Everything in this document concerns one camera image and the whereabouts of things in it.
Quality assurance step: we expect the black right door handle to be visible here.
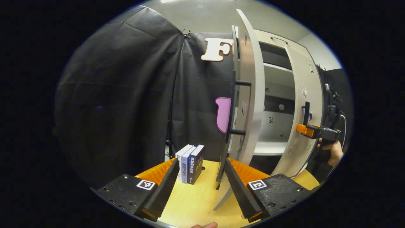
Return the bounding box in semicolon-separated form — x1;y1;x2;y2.
302;101;311;126

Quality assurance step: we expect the white cabinet shelf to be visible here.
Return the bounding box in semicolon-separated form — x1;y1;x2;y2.
263;62;293;73

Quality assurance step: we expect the dark blue book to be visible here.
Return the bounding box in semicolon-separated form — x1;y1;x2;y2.
187;145;205;185

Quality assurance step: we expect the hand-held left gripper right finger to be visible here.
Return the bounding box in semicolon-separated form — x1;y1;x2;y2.
224;158;312;223

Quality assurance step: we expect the white book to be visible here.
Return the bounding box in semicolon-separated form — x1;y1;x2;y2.
175;144;194;183

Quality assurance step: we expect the white grey cabinet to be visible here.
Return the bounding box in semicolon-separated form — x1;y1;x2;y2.
250;29;312;171

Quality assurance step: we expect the light blue book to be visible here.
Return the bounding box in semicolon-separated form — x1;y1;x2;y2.
181;146;198;185

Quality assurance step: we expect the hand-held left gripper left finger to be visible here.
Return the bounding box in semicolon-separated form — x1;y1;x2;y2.
97;158;180;222

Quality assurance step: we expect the black left door handle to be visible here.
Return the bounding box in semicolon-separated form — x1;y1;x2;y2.
225;70;252;143

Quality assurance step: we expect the white cabinet door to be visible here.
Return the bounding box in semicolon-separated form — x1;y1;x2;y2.
213;9;265;211
272;41;324;178

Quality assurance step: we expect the white cabinet drawer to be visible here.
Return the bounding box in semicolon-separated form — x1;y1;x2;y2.
255;30;307;51

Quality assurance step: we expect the black door handle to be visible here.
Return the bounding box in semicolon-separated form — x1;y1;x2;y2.
302;101;311;126
225;70;252;143

